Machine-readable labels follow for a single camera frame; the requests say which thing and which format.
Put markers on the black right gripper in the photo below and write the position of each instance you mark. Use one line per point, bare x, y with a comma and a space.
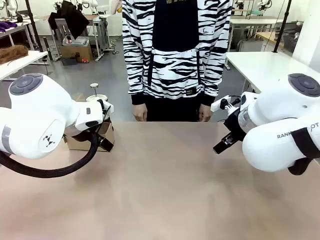
233, 125

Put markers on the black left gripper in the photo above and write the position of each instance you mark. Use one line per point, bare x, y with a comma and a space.
87, 133

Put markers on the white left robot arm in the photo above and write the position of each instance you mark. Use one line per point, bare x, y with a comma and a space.
32, 117

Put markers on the person left forearm zebra sleeve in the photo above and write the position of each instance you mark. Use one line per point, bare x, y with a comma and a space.
215, 65

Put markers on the person right forearm zebra sleeve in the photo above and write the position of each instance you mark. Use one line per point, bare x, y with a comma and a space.
132, 62

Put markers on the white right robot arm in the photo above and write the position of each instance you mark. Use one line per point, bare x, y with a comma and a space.
277, 112

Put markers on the brown cardboard drink carrier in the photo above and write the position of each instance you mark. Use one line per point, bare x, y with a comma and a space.
75, 143

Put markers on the person left hand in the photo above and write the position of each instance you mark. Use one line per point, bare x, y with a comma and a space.
205, 113

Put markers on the person right hand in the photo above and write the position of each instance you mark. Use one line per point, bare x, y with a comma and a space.
140, 112

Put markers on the large white table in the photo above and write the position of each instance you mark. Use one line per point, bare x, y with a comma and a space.
262, 65

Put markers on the person torso zebra hoodie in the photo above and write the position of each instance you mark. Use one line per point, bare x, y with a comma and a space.
175, 62

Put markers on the cardboard box on floor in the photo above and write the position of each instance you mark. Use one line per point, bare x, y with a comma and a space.
75, 51

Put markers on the white table with fur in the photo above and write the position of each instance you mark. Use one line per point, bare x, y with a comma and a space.
17, 66

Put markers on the white background workbench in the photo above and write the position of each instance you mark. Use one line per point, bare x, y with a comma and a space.
255, 23

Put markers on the brown fur piece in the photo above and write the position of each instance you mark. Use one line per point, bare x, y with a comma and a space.
12, 53

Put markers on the black slanted stand pole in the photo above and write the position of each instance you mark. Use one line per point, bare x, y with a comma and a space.
36, 30

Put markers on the black hanging cloth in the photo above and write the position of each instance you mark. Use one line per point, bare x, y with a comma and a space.
70, 15

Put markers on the black thin stand pole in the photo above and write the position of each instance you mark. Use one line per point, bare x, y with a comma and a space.
282, 25

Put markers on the purple cloth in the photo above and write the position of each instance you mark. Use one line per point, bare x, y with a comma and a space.
7, 26

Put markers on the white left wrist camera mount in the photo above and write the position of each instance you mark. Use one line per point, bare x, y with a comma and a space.
90, 113

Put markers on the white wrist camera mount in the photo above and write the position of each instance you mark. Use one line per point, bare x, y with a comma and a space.
90, 113
220, 103

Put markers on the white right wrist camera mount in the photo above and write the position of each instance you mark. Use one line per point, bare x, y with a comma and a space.
220, 103

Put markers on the round metal pedestal stand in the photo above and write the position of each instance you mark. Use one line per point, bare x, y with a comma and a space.
96, 97

